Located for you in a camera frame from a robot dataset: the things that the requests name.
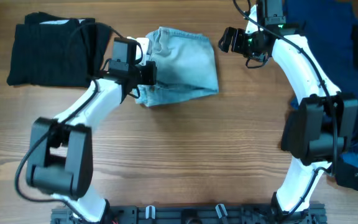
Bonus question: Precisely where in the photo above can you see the light blue denim shorts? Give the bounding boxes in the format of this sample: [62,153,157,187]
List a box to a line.
[135,27,219,107]

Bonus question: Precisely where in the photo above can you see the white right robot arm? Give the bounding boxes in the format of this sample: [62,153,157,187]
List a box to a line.
[218,1,358,219]

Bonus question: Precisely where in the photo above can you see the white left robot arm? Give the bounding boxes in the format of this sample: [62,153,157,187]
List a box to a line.
[21,61,157,223]

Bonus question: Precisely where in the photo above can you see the folded black garment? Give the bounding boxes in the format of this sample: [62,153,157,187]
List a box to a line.
[7,12,112,88]

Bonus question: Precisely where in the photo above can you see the dark blue garment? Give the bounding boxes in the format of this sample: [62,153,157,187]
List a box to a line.
[283,0,358,167]

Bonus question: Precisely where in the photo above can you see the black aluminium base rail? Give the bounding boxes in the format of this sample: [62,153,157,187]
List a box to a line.
[50,204,328,224]

